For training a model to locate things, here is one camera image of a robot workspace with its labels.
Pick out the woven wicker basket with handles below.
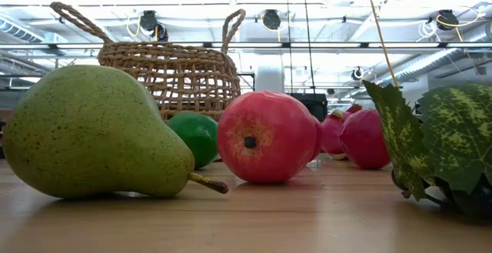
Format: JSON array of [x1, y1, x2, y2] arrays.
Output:
[[49, 2, 247, 122]]

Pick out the silver ceiling duct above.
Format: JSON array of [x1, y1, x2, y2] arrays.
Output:
[[378, 33, 492, 87]]

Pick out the black hanging cable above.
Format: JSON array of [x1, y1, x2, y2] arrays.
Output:
[[286, 0, 294, 95], [301, 0, 317, 95]]

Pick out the long ceiling light bar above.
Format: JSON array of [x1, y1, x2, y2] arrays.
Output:
[[0, 42, 492, 50]]

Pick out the grape leaves with stem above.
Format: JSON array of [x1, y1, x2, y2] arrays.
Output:
[[362, 79, 492, 218]]

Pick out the white ceiling duct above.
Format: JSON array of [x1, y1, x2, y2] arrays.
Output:
[[0, 14, 68, 45]]

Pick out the black monitor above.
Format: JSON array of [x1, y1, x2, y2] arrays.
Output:
[[288, 92, 329, 122]]

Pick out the green pear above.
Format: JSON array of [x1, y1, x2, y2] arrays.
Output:
[[2, 65, 230, 199]]

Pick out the red tomato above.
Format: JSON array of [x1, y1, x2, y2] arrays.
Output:
[[338, 108, 391, 170]]

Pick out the yellow hanging cable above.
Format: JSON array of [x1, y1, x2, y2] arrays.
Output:
[[363, 0, 400, 88]]

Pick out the green lime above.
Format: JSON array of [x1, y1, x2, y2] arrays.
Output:
[[167, 111, 219, 170]]

